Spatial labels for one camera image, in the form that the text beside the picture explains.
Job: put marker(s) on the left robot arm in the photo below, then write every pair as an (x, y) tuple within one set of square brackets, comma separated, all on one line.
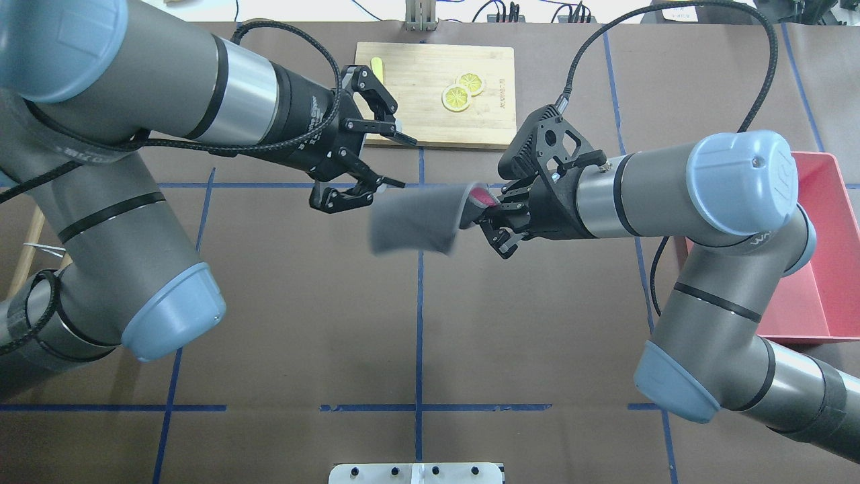
[(86, 85)]

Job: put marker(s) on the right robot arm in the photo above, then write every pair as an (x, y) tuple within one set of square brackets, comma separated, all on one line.
[(735, 197)]

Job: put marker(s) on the grey cleaning cloth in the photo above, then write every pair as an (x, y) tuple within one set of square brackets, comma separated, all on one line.
[(427, 219)]

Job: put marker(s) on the aluminium frame post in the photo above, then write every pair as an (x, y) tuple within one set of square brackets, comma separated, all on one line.
[(421, 15)]

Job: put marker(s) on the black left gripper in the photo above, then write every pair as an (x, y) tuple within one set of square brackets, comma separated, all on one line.
[(306, 121)]

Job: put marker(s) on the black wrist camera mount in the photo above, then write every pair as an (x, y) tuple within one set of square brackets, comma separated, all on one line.
[(547, 145)]

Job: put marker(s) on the wooden cutting board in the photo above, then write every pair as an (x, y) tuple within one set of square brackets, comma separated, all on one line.
[(416, 74)]

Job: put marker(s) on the lemon slice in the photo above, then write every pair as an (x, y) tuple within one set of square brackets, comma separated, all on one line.
[(473, 82), (456, 98)]

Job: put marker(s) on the pink plastic bin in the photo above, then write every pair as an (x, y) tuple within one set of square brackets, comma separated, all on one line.
[(817, 302)]

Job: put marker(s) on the lemon slice far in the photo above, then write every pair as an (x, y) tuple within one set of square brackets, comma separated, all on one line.
[(473, 82)]

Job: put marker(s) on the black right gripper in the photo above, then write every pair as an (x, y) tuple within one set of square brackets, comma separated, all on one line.
[(552, 210)]

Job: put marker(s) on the lemon slice near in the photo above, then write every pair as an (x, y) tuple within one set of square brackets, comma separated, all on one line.
[(456, 98)]

